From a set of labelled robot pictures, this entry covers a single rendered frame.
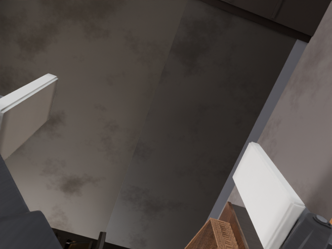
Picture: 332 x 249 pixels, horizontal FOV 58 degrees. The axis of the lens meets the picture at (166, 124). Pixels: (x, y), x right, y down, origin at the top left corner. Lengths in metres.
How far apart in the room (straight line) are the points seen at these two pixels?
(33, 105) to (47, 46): 3.22
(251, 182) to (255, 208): 0.02
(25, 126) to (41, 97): 0.02
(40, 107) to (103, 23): 3.04
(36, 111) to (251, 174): 0.13
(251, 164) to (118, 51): 3.05
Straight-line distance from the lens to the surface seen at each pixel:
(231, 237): 2.14
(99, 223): 4.17
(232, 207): 2.36
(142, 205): 3.91
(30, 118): 0.17
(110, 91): 3.31
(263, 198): 0.17
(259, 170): 0.18
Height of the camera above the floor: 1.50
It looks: 8 degrees down
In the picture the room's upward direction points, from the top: 72 degrees counter-clockwise
